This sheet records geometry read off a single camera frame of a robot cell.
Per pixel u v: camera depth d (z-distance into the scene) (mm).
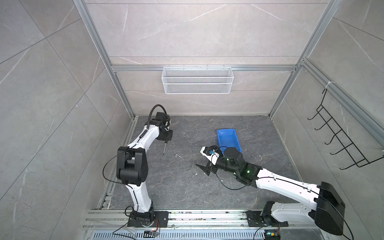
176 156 979
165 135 839
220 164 632
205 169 636
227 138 1068
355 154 603
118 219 747
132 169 500
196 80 1007
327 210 387
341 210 438
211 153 604
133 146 517
